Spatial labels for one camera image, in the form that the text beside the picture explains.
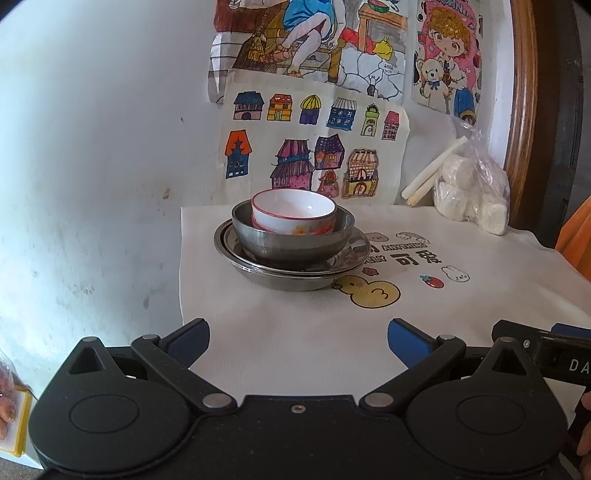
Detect coloured houses drawing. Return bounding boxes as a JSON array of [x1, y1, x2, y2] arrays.
[[217, 69, 411, 206]]

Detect bag of orange snacks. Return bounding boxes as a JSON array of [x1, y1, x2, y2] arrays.
[[0, 348, 35, 439]]

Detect large steel plate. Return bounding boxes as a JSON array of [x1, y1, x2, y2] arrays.
[[213, 218, 371, 292]]

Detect plastic bag of white buns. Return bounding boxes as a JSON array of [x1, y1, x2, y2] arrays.
[[433, 127, 512, 237]]

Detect yellow-edged white board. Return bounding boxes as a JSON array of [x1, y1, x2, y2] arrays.
[[0, 388, 34, 457]]

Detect girl in blue dress drawing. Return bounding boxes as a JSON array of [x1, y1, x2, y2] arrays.
[[208, 0, 409, 102]]

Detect white bowl with red rim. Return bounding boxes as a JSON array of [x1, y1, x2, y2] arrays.
[[250, 188, 338, 232], [252, 213, 337, 237]]

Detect orange pumpkin poster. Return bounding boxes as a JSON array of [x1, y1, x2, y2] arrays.
[[554, 194, 591, 257]]

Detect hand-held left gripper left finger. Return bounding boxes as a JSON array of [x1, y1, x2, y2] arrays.
[[60, 318, 237, 412]]

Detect person's right hand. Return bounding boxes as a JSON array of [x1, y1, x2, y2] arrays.
[[575, 389, 591, 459]]

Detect wooden frame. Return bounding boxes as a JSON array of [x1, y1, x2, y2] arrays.
[[503, 0, 550, 232]]

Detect white candle stick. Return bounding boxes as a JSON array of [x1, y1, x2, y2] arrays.
[[402, 138, 465, 200]]

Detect white printed tablecloth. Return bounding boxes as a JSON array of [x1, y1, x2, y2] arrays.
[[179, 203, 591, 402]]

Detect steel bowl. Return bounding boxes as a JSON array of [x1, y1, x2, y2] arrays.
[[231, 200, 356, 272]]

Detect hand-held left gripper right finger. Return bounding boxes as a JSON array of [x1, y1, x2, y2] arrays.
[[359, 318, 536, 411]]

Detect dark panel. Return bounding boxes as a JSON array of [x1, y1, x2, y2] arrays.
[[531, 0, 591, 250]]

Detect child with teddy bear drawing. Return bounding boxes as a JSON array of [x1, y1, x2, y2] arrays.
[[412, 0, 483, 126]]

